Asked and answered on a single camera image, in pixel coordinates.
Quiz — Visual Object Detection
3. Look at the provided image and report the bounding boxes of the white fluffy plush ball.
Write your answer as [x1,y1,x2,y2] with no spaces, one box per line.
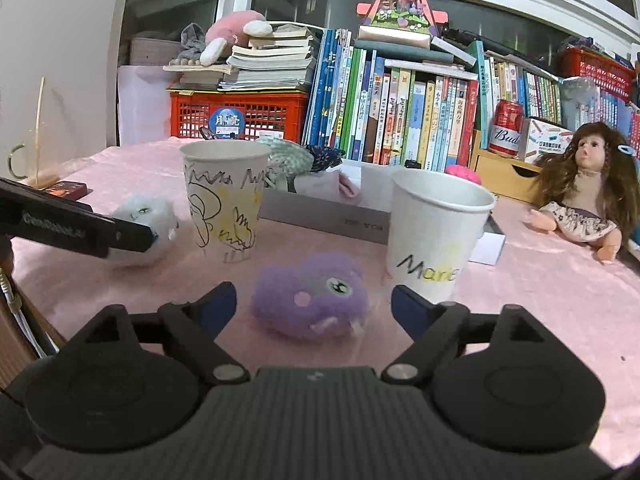
[107,196,180,267]

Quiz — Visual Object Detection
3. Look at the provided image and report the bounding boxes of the purple fluffy plush ball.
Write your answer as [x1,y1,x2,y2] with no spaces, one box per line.
[251,252,373,341]

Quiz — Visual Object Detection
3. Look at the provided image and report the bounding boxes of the small dark flat box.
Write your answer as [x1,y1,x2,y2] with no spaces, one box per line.
[44,180,88,200]

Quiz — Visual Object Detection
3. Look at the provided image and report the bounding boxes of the row of standing picture books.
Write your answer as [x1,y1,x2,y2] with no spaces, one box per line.
[301,29,483,173]

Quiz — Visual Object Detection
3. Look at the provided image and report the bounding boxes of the pink triangular diorama house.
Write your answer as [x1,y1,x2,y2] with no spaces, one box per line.
[356,0,448,51]

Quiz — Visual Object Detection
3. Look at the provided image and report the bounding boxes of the brown-haired doll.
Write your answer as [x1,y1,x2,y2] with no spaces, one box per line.
[525,121,636,265]

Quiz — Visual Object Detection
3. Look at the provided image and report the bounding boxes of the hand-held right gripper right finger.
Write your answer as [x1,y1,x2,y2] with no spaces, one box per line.
[381,285,556,386]

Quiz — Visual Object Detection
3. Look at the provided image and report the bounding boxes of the red plastic basket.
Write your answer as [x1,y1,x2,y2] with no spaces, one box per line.
[557,46,636,103]

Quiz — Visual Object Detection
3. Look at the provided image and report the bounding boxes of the wooden drawer box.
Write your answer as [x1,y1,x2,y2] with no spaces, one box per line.
[470,130,546,206]

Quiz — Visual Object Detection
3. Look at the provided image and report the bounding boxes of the red drink can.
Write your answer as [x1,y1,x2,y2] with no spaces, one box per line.
[487,99,526,159]

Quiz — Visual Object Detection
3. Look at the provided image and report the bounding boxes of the teal flat book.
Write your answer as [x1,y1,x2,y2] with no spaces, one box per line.
[352,42,476,68]

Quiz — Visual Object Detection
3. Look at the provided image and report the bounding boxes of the stack of lying books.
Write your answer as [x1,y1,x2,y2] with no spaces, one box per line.
[218,24,316,92]

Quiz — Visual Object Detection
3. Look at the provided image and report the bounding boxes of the scribbled paper cup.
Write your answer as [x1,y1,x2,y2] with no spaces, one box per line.
[179,140,271,265]

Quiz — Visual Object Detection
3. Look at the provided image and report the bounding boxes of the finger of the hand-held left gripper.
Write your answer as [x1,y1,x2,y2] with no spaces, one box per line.
[107,217,154,255]

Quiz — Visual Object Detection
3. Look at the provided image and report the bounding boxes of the white paper piece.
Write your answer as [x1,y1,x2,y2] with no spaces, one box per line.
[470,232,506,266]

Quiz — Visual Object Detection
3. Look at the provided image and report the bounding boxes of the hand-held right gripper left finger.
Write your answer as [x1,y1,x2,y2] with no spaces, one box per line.
[75,281,251,386]

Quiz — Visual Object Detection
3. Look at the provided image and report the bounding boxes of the pink and white plush toy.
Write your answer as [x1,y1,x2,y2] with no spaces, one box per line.
[199,9,271,67]

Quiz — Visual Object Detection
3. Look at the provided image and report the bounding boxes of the row of thin standing books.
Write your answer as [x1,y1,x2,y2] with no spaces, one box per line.
[482,52,640,161]

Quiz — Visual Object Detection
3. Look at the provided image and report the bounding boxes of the green checkered cloth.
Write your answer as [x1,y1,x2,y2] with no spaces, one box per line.
[257,139,315,192]

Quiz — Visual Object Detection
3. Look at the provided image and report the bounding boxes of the pink fluffy ball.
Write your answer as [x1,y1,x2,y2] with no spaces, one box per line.
[445,164,483,186]

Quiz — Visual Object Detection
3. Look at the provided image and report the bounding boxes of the white lettered paper cup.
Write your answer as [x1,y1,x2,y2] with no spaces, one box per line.
[385,169,497,306]

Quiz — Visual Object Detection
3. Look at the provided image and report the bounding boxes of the dark floral scrunchie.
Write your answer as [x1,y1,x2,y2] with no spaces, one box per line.
[304,144,346,173]

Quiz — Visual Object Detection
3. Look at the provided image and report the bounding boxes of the white shallow box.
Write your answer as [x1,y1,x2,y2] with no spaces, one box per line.
[260,160,506,248]

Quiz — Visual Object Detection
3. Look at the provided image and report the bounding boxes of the pink cloth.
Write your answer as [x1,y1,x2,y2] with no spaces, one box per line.
[336,170,363,202]

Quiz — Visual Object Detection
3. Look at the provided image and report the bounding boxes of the white cable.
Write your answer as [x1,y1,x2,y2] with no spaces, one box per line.
[0,270,23,321]

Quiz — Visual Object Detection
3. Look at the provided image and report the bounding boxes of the red plastic crate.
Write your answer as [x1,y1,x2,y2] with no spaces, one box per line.
[167,89,308,142]

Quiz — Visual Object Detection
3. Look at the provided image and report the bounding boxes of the beige flat book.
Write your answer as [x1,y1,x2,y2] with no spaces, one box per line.
[162,62,233,75]

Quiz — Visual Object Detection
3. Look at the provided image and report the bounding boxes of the small white printed box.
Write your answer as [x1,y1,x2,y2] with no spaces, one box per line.
[517,117,573,163]

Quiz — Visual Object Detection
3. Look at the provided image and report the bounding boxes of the translucent white storage bin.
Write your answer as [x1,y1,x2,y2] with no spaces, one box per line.
[117,62,173,147]

